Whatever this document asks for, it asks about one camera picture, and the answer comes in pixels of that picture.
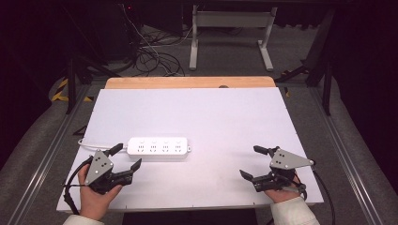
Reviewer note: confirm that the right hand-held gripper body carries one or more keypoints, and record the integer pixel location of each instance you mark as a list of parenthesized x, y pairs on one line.
[(287, 161)]

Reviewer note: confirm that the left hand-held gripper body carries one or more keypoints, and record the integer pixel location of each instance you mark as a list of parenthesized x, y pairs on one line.
[(97, 168)]

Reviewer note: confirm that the white power strip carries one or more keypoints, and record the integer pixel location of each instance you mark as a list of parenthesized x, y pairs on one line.
[(158, 149)]

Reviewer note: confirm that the person's left hand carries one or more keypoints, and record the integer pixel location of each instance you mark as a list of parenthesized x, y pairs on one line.
[(93, 200)]

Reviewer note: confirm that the person's right hand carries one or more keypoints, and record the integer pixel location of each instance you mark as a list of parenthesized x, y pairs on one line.
[(281, 196)]

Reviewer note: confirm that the yellow black hazard tape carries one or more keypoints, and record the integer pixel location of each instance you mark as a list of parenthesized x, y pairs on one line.
[(59, 92)]

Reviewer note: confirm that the black metal stand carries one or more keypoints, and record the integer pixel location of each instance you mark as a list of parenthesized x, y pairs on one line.
[(327, 90), (71, 82)]

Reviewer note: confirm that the dark equipment box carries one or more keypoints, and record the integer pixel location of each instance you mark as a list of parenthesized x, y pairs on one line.
[(119, 29)]

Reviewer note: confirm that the aluminium floor rail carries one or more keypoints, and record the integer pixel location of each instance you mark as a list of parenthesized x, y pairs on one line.
[(344, 156), (40, 169)]

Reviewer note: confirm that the white metal desk frame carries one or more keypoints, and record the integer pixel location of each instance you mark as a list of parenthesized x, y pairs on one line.
[(231, 19)]

